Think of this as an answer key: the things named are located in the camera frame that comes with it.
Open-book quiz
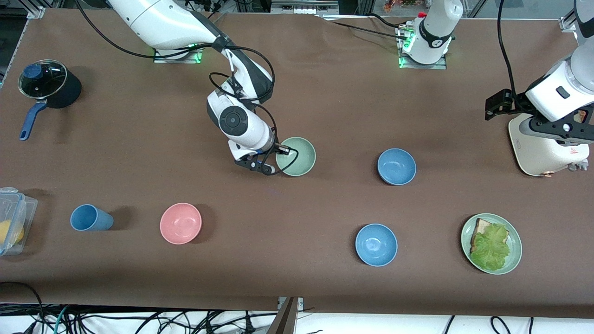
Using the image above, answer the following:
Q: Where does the green lettuce leaf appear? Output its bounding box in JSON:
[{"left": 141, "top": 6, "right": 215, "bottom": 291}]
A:
[{"left": 470, "top": 224, "right": 511, "bottom": 272}]

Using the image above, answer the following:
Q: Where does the blue plastic bowl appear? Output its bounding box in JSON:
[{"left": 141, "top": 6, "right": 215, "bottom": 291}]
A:
[
  {"left": 377, "top": 148, "right": 417, "bottom": 186},
  {"left": 355, "top": 223, "right": 398, "bottom": 267}
]

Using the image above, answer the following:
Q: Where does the black pot blue handle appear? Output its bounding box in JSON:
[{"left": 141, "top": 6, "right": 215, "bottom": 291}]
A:
[{"left": 19, "top": 63, "right": 83, "bottom": 141}]

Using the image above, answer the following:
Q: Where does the silver metal frame rail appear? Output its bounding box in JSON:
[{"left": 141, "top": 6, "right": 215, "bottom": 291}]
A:
[{"left": 271, "top": 0, "right": 339, "bottom": 14}]

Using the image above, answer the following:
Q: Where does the brown table cover sheet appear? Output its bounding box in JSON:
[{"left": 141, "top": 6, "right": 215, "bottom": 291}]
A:
[{"left": 0, "top": 8, "right": 594, "bottom": 318}]

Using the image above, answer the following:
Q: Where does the brown crust bread slice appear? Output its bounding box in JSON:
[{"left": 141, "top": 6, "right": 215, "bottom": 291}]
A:
[{"left": 470, "top": 218, "right": 510, "bottom": 253}]

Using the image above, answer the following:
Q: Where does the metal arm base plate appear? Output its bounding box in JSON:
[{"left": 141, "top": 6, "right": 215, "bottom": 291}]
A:
[
  {"left": 153, "top": 45, "right": 203, "bottom": 64},
  {"left": 398, "top": 51, "right": 448, "bottom": 70}
]

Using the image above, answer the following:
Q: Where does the white toaster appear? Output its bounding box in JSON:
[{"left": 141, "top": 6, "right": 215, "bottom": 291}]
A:
[{"left": 508, "top": 114, "right": 591, "bottom": 178}]

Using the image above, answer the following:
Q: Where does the orange red plastic item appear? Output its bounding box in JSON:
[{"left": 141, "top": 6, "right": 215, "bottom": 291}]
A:
[{"left": 383, "top": 0, "right": 420, "bottom": 12}]

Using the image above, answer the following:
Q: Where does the green plastic bowl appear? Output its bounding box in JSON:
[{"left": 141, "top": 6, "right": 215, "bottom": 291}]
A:
[{"left": 276, "top": 136, "right": 316, "bottom": 177}]

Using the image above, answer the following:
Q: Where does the blue plastic cup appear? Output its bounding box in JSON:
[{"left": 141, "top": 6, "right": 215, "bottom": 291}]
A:
[{"left": 70, "top": 204, "right": 114, "bottom": 231}]

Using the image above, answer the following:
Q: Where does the yellow fruit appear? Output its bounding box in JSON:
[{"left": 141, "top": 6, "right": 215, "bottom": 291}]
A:
[{"left": 0, "top": 220, "right": 25, "bottom": 246}]

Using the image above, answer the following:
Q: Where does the pink plastic bowl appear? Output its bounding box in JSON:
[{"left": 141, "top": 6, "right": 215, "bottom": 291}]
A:
[{"left": 160, "top": 203, "right": 203, "bottom": 245}]

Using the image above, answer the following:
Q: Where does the teal cable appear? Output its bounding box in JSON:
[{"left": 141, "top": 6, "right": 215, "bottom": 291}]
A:
[{"left": 44, "top": 304, "right": 72, "bottom": 334}]

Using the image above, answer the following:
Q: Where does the glass lid blue knob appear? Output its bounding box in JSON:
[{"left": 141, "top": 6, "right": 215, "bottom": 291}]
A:
[{"left": 18, "top": 59, "right": 68, "bottom": 99}]

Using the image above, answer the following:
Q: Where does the clear plastic food container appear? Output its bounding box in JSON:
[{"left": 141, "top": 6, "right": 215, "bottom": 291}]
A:
[{"left": 0, "top": 187, "right": 39, "bottom": 257}]

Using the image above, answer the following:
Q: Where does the pale green plate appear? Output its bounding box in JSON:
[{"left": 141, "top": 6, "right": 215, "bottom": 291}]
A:
[{"left": 461, "top": 213, "right": 523, "bottom": 275}]

